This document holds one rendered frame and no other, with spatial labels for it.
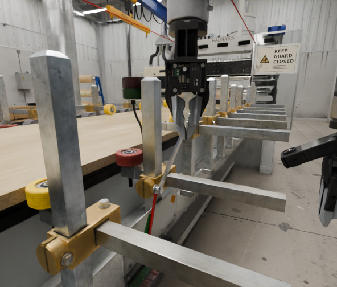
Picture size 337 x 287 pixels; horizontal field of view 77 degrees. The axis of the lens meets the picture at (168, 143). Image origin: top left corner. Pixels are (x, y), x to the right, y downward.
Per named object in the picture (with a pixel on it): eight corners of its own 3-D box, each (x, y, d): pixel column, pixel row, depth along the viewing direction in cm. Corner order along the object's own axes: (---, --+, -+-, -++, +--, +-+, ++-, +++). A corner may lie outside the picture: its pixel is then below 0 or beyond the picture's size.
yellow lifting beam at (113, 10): (149, 36, 570) (149, 23, 563) (110, 16, 417) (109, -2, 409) (147, 37, 574) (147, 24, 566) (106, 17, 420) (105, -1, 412)
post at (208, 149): (211, 180, 105) (217, 78, 93) (209, 183, 102) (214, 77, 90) (204, 179, 106) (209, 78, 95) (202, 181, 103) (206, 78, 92)
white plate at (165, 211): (177, 215, 67) (178, 185, 65) (125, 277, 45) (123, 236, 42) (176, 214, 67) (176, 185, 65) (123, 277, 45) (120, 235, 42)
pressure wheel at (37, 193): (78, 218, 49) (72, 171, 46) (77, 240, 42) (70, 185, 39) (37, 225, 46) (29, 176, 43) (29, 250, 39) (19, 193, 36)
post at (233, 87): (231, 156, 148) (237, 84, 137) (230, 157, 145) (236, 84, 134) (226, 155, 150) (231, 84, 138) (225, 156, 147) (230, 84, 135)
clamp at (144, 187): (176, 180, 63) (176, 164, 62) (152, 201, 52) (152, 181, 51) (159, 177, 66) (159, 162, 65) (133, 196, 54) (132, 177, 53)
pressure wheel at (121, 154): (148, 183, 67) (147, 148, 64) (133, 194, 60) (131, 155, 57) (128, 179, 71) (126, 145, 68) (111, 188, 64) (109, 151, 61)
